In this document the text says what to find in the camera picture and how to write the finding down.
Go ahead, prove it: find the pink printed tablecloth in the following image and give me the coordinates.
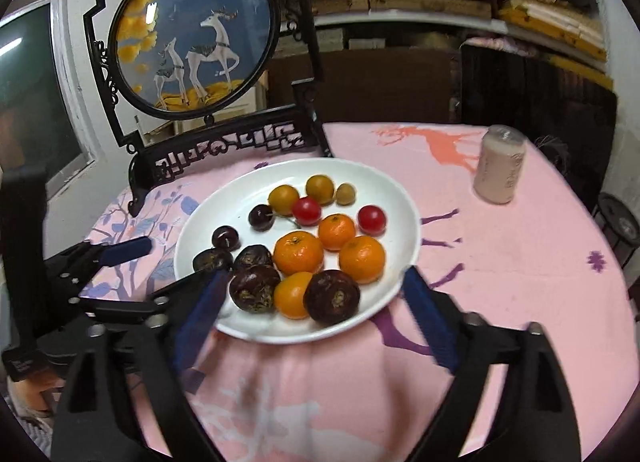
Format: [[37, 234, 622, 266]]
[[75, 121, 636, 462]]

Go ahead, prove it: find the white oval plate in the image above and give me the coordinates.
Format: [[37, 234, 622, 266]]
[[173, 158, 421, 345]]

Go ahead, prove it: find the dark red cherry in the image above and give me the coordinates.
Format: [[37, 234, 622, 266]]
[[211, 225, 241, 250], [248, 204, 301, 233]]

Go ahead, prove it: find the yellow cherry tomato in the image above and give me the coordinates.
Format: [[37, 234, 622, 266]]
[[268, 185, 301, 215], [305, 175, 335, 205]]

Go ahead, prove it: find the black chair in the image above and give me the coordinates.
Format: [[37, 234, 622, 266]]
[[459, 40, 618, 203]]

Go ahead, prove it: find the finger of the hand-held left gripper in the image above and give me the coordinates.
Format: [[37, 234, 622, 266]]
[[67, 271, 223, 325], [47, 236, 153, 275]]

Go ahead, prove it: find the window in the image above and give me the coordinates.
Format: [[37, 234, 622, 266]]
[[0, 0, 98, 193]]

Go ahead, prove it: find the black round stool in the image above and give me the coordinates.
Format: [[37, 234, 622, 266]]
[[594, 192, 640, 270]]

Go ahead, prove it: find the person's left hand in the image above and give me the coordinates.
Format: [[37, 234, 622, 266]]
[[7, 376, 62, 420]]

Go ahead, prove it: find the pale pink drink can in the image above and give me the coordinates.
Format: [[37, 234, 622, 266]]
[[472, 125, 527, 204]]

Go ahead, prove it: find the mandarin orange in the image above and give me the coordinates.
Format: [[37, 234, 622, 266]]
[[339, 235, 387, 285], [273, 272, 315, 320], [318, 213, 357, 251], [273, 231, 325, 277]]

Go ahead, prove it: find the dark brown water chestnut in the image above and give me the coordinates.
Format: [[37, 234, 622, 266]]
[[192, 248, 235, 273], [229, 265, 282, 314], [303, 269, 361, 328], [233, 245, 275, 270]]

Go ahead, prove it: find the red cherry tomato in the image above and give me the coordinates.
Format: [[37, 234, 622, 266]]
[[357, 205, 387, 235], [292, 196, 322, 225]]

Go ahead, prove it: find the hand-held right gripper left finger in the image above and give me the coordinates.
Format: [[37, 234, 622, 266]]
[[50, 269, 233, 462]]

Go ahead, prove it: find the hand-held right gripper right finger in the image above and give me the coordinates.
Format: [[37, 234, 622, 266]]
[[400, 266, 583, 462]]

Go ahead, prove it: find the dark brown cabinet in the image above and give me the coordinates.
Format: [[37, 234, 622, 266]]
[[267, 50, 461, 124]]

